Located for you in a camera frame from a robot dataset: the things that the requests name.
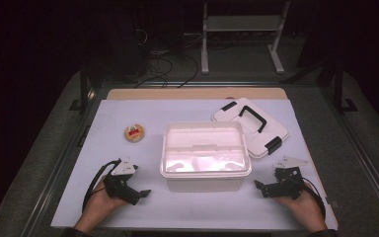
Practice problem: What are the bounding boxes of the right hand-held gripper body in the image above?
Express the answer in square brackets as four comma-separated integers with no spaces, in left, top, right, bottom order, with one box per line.
[265,155,310,200]

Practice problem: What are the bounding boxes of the white plastic storage box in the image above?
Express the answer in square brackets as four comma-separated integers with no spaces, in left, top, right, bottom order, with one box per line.
[159,120,253,194]

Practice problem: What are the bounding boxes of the black frame post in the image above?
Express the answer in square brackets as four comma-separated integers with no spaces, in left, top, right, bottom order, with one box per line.
[68,62,97,115]
[322,62,359,115]

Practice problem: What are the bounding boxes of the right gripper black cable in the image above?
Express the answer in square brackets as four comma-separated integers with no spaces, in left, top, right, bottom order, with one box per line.
[300,177,327,220]

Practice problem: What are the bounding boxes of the person's right hand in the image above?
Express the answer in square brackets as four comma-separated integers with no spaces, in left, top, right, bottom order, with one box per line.
[274,182,329,233]

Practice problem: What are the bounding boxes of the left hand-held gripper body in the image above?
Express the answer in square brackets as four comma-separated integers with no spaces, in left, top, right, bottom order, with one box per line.
[104,157,141,206]

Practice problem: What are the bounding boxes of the white lid with black handle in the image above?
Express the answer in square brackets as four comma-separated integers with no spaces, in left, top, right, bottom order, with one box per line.
[211,97,290,160]

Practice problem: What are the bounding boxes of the round wooden disc red piece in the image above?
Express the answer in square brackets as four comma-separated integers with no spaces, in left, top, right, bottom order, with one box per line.
[123,123,146,143]

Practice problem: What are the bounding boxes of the grey metal stand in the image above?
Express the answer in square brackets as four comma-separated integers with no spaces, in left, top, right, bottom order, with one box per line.
[200,0,291,75]

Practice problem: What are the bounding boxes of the white table mat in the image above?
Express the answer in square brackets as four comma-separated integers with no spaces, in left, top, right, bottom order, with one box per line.
[50,98,339,231]

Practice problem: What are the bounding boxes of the person's left hand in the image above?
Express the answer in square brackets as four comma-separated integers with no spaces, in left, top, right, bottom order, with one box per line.
[75,176,127,233]

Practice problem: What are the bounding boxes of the white tray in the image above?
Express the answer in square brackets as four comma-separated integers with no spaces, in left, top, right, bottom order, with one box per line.
[163,124,249,175]

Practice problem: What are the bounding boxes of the black floor cables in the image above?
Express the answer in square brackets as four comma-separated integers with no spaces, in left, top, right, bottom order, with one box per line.
[133,29,200,89]

